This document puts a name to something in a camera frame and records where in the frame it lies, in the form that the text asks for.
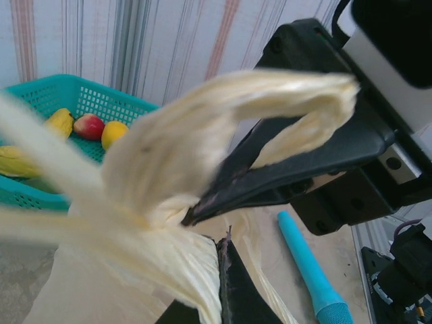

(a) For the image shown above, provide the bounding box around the blue foam tube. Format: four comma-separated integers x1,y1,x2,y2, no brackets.
277,211,355,324

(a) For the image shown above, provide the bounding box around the teal plastic mesh basket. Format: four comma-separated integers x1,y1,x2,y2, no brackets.
0,74,159,212

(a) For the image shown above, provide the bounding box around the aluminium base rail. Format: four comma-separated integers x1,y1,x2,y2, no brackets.
350,215,432,324

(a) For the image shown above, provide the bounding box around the cream orange-print plastic bag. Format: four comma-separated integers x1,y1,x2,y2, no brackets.
0,69,360,324

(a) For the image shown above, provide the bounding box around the red fake apple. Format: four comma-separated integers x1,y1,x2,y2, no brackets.
73,113,105,141

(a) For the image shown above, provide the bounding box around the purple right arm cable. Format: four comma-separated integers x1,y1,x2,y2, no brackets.
394,218,423,236

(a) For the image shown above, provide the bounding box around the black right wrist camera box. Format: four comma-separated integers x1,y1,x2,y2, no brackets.
332,0,432,136

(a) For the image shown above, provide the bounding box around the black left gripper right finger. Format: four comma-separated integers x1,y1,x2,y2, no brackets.
215,225,283,324

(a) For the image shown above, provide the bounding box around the yellow fake lemon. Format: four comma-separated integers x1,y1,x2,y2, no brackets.
101,120,130,151

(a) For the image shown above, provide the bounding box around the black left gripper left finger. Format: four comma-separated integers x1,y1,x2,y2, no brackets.
157,298,203,324

